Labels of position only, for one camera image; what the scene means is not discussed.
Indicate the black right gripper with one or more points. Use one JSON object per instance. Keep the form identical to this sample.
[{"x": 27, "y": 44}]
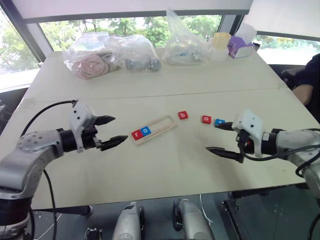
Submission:
[{"x": 243, "y": 137}]

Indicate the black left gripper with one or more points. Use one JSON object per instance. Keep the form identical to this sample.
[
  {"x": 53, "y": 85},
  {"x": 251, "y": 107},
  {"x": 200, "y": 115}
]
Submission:
[{"x": 88, "y": 135}]

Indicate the red letter tile o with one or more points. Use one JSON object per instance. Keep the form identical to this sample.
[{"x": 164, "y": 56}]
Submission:
[{"x": 206, "y": 119}]

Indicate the red letter tile b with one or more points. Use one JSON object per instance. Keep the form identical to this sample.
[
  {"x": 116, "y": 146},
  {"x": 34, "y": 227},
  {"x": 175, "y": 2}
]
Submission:
[{"x": 183, "y": 115}]

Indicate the wooden letter tile tray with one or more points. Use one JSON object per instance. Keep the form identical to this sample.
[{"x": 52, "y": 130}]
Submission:
[{"x": 162, "y": 125}]

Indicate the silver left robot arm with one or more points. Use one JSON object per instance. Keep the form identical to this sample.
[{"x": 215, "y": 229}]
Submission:
[{"x": 30, "y": 145}]

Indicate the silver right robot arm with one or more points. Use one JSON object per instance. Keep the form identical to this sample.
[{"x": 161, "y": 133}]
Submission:
[{"x": 295, "y": 140}]

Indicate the person's bare forearm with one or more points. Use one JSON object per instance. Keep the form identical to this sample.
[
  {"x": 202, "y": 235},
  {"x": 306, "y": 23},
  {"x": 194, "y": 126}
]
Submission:
[{"x": 303, "y": 93}]

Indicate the red letter tile r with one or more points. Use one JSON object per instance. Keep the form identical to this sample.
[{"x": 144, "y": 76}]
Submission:
[{"x": 136, "y": 134}]

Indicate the blue letter tile o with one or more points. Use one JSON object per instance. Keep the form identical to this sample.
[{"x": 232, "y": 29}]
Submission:
[{"x": 145, "y": 131}]

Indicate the silver right robot leg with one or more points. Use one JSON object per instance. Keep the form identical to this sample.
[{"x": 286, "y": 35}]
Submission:
[{"x": 192, "y": 222}]

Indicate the silver robot leg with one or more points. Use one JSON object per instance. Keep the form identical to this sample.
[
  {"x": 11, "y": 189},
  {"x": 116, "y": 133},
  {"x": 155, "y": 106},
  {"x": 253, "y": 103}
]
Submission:
[
  {"x": 192, "y": 222},
  {"x": 127, "y": 222}
]

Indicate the silver left robot leg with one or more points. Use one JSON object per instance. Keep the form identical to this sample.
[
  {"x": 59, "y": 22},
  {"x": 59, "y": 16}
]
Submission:
[{"x": 127, "y": 222}]

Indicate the plastic bag with pink cloth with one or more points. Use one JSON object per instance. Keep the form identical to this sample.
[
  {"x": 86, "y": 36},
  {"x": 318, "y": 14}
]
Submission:
[{"x": 87, "y": 63}]

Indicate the plastic bag with grey items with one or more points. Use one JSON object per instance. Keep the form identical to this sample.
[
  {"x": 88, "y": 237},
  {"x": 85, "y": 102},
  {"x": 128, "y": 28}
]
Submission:
[{"x": 140, "y": 60}]

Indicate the black table crossbar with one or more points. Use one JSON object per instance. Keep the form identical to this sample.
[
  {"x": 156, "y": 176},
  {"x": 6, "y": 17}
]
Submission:
[{"x": 75, "y": 210}]

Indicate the white translucent plastic container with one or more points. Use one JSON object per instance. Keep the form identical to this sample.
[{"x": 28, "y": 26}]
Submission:
[{"x": 218, "y": 53}]

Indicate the purple tissue box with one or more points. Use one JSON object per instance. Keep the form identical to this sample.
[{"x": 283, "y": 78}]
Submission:
[{"x": 237, "y": 47}]

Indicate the yellow plastic cup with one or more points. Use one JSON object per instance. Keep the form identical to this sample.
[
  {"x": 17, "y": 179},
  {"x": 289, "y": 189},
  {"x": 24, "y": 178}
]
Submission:
[{"x": 221, "y": 40}]

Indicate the tall clear plastic bag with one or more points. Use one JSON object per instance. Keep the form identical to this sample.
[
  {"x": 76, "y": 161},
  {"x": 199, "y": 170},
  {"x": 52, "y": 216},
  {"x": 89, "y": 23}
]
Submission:
[{"x": 182, "y": 45}]

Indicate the person in dark clothes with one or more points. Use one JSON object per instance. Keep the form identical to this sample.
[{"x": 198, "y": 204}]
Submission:
[{"x": 311, "y": 72}]

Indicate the white roller blind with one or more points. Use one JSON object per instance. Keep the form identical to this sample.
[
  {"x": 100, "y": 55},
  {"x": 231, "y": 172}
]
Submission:
[{"x": 125, "y": 8}]

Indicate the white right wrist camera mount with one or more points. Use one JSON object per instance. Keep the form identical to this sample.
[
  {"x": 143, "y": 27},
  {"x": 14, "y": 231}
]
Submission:
[{"x": 250, "y": 120}]

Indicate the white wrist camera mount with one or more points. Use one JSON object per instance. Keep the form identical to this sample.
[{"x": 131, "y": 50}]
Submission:
[
  {"x": 250, "y": 120},
  {"x": 80, "y": 115}
]

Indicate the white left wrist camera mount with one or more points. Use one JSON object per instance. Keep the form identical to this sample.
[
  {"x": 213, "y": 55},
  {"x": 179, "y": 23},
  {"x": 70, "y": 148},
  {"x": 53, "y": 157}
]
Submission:
[{"x": 80, "y": 115}]

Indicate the black table leg frame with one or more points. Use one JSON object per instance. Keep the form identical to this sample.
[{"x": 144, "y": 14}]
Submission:
[{"x": 235, "y": 220}]

